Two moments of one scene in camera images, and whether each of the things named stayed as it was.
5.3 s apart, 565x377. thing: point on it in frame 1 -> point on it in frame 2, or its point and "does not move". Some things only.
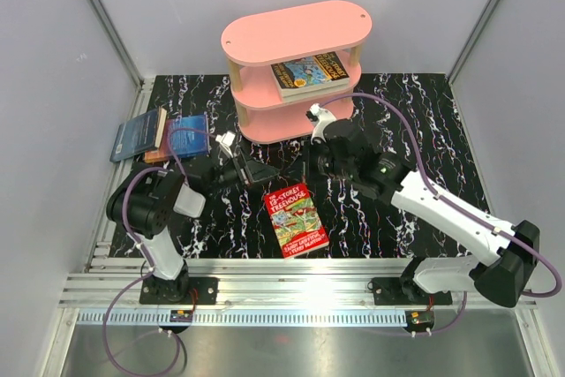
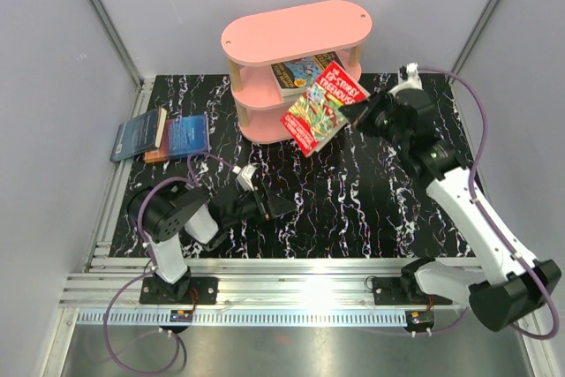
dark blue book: [139, 135] does not move
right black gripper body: [326, 164] -> [380, 123]
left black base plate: [207, 289] does not move
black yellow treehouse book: [313, 72] does not move
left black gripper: [252, 170] -> [279, 206]
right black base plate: [405, 291] does not move
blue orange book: [182, 137] does not move
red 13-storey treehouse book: [297, 222] -> [317, 116]
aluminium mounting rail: [254, 292] does not move
